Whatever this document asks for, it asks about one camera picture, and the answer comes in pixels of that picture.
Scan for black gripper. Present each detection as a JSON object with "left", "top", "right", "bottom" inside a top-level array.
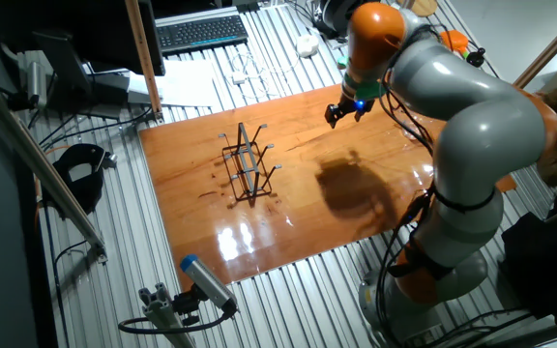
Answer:
[{"left": 325, "top": 96, "right": 377, "bottom": 130}]

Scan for black metal cup rack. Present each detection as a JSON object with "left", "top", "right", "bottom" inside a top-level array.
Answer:
[{"left": 218, "top": 122, "right": 283, "bottom": 202}]

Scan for white rounded lump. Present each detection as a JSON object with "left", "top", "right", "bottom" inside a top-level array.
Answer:
[{"left": 295, "top": 33, "right": 320, "bottom": 59}]

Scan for black round spool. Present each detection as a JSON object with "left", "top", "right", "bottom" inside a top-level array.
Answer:
[{"left": 312, "top": 0, "right": 357, "bottom": 40}]

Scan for glossy wooden board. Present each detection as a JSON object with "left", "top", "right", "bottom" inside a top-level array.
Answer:
[{"left": 138, "top": 84, "right": 519, "bottom": 291}]

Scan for orange toy shovel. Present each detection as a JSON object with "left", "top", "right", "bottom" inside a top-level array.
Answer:
[{"left": 440, "top": 29, "right": 471, "bottom": 57}]

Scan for round wooden disk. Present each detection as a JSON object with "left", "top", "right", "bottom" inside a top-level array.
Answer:
[{"left": 396, "top": 0, "right": 439, "bottom": 18}]

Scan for clear bottle with black cap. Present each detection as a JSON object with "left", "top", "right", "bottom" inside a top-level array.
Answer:
[{"left": 465, "top": 46, "right": 486, "bottom": 68}]

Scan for white paper sheets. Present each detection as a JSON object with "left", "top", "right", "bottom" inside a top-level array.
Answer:
[{"left": 128, "top": 57, "right": 221, "bottom": 108}]

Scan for black keyboard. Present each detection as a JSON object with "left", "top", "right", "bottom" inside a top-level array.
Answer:
[{"left": 155, "top": 14, "right": 249, "bottom": 55}]

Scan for black bag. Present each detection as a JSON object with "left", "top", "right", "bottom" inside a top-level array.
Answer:
[{"left": 500, "top": 212, "right": 557, "bottom": 334}]

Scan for black monitor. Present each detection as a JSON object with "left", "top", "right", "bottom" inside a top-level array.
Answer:
[{"left": 0, "top": 0, "right": 166, "bottom": 105}]

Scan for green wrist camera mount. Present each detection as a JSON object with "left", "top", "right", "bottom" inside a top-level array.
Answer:
[{"left": 336, "top": 55, "right": 387, "bottom": 102}]

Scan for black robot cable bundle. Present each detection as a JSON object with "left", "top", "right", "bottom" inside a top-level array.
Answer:
[{"left": 374, "top": 23, "right": 454, "bottom": 347}]

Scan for white charger with cable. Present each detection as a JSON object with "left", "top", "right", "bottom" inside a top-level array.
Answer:
[{"left": 227, "top": 50, "right": 289, "bottom": 101}]

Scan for wooden frame bar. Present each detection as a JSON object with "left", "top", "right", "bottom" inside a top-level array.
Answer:
[
  {"left": 513, "top": 4, "right": 557, "bottom": 89},
  {"left": 124, "top": 0, "right": 164, "bottom": 122}
]

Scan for grey camera with blue cap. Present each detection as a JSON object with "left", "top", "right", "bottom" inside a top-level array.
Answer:
[{"left": 179, "top": 254, "right": 239, "bottom": 315}]

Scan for aluminium profile camera mount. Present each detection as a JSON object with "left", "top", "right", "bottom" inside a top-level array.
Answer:
[{"left": 137, "top": 282, "right": 197, "bottom": 348}]

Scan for black camera cable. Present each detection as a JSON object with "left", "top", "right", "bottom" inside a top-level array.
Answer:
[{"left": 117, "top": 308, "right": 234, "bottom": 335}]

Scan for long aluminium frame bar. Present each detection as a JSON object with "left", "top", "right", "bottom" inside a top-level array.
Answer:
[{"left": 0, "top": 72, "right": 108, "bottom": 265}]

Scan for silver cylinder camera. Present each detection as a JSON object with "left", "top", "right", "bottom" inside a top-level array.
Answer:
[{"left": 25, "top": 60, "right": 48, "bottom": 110}]

